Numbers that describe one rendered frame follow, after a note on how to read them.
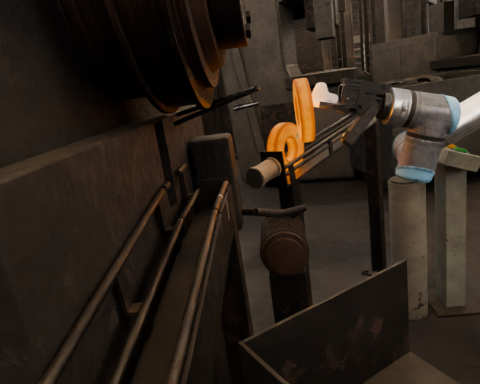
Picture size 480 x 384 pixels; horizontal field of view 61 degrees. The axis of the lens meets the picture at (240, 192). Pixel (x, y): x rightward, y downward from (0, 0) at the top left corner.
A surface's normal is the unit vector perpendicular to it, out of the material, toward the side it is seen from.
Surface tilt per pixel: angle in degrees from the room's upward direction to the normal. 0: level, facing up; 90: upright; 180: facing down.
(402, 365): 5
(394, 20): 90
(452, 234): 90
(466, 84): 90
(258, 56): 90
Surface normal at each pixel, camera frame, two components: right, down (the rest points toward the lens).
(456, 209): -0.07, 0.27
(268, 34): -0.30, 0.29
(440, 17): -0.95, 0.20
